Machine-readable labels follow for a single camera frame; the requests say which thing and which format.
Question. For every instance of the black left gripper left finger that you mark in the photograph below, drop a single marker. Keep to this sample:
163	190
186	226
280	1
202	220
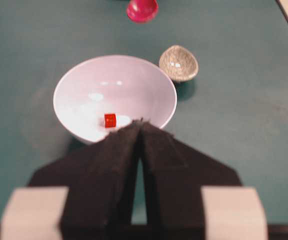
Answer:
101	181

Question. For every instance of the white round bowl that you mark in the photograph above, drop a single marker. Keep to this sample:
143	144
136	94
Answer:
129	87

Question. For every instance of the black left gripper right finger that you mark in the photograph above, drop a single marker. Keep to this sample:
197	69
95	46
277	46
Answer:
173	176

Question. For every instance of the pink plastic spoon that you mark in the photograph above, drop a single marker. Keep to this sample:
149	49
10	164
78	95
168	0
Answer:
142	11

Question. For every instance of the small red block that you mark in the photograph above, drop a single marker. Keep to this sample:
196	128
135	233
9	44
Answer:
110	120

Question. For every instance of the speckled grey spoon rest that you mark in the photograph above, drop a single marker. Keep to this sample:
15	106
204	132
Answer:
179	64

